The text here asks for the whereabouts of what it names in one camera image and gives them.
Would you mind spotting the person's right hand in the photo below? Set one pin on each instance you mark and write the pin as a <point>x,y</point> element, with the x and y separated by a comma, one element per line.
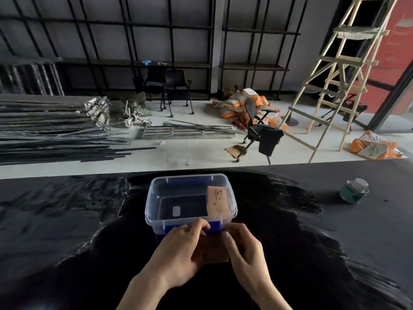
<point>250,261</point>

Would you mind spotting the person's left hand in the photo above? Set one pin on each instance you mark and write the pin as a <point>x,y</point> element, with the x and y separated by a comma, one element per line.
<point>174,255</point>

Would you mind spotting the person's left thumb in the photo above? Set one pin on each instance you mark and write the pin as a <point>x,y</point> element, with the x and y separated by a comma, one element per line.
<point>197,246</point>

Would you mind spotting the person's right thumb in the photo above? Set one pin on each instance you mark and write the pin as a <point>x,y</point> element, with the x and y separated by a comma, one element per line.
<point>230,245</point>

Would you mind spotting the brown paper packet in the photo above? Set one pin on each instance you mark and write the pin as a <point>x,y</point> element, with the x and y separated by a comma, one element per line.
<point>218,203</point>
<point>213,248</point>

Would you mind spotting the person's left forearm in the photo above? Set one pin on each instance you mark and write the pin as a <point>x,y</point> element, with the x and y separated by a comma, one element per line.
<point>142,295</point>

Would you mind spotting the person's right forearm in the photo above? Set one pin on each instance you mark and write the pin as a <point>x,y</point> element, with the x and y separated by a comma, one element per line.
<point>269,298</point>

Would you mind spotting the clear plastic box blue latches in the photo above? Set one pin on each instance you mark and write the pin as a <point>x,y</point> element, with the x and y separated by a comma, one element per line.
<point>180,203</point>

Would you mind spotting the brown cardboard piece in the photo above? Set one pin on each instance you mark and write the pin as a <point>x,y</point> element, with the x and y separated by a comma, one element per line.
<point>233,151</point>

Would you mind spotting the flat metal grate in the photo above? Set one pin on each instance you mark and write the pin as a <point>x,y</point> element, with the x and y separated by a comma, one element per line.
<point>184,131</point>

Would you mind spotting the black swivel office chair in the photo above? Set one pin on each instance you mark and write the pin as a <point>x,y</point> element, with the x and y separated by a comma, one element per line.
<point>261,132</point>

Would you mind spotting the green and white tape roll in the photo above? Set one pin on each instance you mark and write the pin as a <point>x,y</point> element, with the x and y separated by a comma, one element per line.
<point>353,191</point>

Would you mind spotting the pile of orange white sacks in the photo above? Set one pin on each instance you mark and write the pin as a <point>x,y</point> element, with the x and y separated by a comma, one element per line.
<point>238,104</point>

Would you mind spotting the heap of caster wheels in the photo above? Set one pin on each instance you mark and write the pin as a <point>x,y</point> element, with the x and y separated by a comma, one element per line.
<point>135,114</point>

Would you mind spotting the black folding chair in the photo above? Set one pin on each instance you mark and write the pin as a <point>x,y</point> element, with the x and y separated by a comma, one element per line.
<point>177,83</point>
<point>151,82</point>

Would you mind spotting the bundle of silver metal brackets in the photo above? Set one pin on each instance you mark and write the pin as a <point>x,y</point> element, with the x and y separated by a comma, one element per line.
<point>98,109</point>

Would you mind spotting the orange white sack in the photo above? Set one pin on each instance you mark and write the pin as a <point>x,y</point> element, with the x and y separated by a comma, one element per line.
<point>374,145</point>

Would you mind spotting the pile of long metal bars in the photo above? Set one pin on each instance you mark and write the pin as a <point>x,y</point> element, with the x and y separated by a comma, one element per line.
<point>48,132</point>

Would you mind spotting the black metal shelving rack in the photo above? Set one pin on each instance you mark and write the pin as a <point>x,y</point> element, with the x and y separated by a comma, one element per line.
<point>129,45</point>

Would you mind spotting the wooden stepladder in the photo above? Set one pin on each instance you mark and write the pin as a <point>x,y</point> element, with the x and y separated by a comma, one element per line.
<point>347,61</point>

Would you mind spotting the red door panel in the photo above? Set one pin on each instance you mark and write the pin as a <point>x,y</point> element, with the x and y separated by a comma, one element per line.
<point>392,54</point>

